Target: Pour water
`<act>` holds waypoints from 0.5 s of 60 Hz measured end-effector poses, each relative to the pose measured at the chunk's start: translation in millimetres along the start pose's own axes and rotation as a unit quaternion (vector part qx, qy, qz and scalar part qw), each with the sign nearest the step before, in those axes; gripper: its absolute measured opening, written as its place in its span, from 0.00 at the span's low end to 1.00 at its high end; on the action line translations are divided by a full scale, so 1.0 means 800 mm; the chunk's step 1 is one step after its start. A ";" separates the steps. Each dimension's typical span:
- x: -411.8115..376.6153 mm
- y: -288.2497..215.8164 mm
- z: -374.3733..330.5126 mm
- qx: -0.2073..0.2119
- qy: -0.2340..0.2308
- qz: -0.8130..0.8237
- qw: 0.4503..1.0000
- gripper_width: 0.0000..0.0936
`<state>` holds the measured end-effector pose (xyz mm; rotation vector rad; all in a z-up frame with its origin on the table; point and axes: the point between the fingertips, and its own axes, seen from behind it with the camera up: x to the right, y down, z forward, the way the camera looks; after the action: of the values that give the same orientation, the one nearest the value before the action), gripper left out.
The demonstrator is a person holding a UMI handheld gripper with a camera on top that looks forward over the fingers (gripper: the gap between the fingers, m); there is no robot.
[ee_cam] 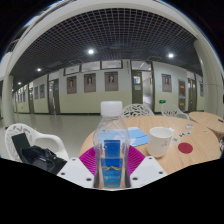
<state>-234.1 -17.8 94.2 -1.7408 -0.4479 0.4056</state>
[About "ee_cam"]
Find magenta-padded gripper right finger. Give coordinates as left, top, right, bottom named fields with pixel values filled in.
left=128, top=145, right=168, bottom=189

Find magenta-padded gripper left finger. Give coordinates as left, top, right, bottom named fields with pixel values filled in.
left=56, top=146, right=98, bottom=190

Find clear plastic water bottle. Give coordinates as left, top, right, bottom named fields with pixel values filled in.
left=92, top=100, right=131, bottom=190

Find white mug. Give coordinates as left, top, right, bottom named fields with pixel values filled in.
left=147, top=126, right=174, bottom=158

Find black bag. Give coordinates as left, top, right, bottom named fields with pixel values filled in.
left=18, top=145, right=68, bottom=175

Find light blue paper packet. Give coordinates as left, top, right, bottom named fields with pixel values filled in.
left=127, top=126, right=150, bottom=147

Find flat round red coaster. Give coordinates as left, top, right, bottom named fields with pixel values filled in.
left=177, top=142, right=194, bottom=155

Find white plastic lattice chair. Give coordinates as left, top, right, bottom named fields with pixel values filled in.
left=121, top=103, right=155, bottom=118
left=160, top=103, right=190, bottom=120
left=4, top=122, right=70, bottom=163

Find dark flat tablet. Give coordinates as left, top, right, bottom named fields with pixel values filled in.
left=10, top=132, right=32, bottom=154

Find open dark green door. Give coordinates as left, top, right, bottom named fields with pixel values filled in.
left=130, top=69, right=154, bottom=106

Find round wooden table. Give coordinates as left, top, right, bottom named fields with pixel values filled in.
left=188, top=111, right=224, bottom=134

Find round ceiling lights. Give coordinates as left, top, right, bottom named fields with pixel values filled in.
left=16, top=49, right=176, bottom=86

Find framed wall portraits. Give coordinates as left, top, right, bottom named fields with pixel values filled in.
left=19, top=71, right=205, bottom=101

